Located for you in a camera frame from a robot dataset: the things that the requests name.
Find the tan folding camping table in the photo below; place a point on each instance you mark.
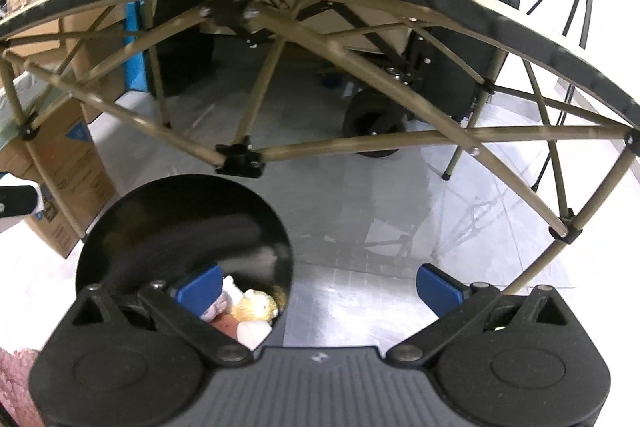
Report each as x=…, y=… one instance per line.
x=487, y=21

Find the cardboard box with blue label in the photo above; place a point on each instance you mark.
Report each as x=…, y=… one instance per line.
x=61, y=158

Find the lavender tissue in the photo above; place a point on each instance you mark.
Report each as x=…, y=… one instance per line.
x=219, y=306

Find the black round trash bin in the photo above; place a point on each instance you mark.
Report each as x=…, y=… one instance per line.
x=169, y=230

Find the black wheeled cart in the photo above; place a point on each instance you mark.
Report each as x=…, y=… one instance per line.
x=388, y=99

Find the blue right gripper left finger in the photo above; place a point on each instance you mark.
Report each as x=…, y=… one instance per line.
x=198, y=290

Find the white yellow paper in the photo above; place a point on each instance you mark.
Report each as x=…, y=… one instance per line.
x=250, y=305

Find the pink knitted rug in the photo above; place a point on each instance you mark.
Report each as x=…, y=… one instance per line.
x=15, y=396

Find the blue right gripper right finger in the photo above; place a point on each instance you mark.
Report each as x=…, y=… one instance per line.
x=441, y=292

